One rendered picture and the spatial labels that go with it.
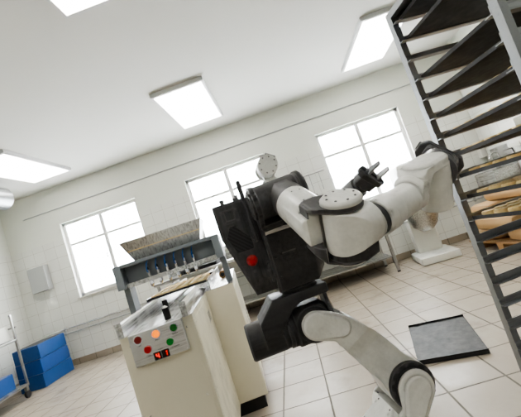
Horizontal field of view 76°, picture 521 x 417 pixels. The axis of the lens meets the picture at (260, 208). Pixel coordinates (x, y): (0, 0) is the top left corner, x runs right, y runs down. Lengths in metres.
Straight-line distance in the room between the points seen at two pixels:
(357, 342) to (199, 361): 0.81
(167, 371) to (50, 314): 5.34
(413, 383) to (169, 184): 5.13
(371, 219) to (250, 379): 1.95
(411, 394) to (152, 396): 1.08
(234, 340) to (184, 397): 0.73
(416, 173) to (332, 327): 0.54
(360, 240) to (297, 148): 5.01
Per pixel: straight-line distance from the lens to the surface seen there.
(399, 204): 0.66
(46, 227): 6.83
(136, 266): 2.45
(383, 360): 1.18
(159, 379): 1.72
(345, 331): 1.07
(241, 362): 2.40
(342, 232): 0.60
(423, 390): 1.20
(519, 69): 1.31
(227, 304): 2.30
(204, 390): 1.71
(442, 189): 0.79
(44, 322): 7.01
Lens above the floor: 1.08
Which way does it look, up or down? 4 degrees up
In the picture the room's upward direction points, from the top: 19 degrees counter-clockwise
